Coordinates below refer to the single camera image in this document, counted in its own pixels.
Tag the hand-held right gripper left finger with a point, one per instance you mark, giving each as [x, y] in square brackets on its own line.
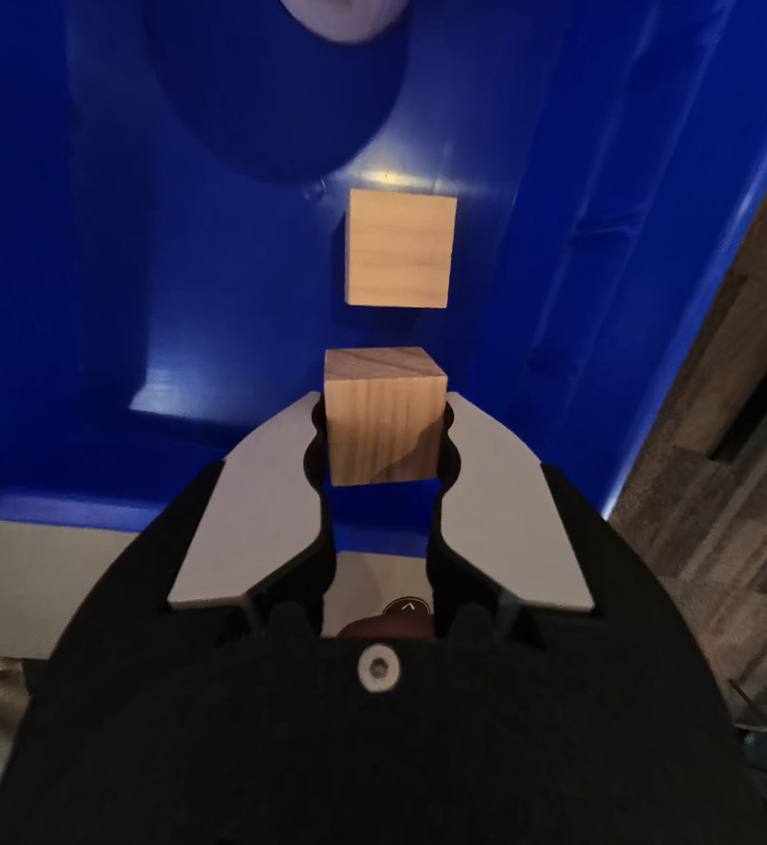
[251, 515]

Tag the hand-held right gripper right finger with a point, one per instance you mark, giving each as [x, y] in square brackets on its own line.
[509, 515]

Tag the wooden cube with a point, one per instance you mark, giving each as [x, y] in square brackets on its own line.
[383, 422]
[400, 247]

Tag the blue plastic bin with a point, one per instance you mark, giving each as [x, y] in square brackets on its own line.
[93, 277]

